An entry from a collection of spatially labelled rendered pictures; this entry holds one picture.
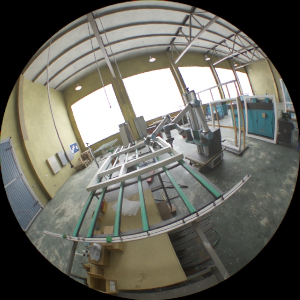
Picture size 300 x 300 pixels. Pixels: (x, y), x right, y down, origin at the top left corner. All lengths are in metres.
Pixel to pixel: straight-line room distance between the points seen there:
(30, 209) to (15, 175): 1.72
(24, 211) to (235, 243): 6.73
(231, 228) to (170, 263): 1.02
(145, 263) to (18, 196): 5.89
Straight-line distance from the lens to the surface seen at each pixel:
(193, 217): 0.70
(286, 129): 3.85
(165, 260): 0.87
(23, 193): 6.29
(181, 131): 2.39
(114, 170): 1.75
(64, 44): 8.38
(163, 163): 1.25
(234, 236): 1.60
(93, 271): 1.05
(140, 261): 0.93
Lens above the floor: 1.48
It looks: 17 degrees down
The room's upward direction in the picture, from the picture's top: 21 degrees counter-clockwise
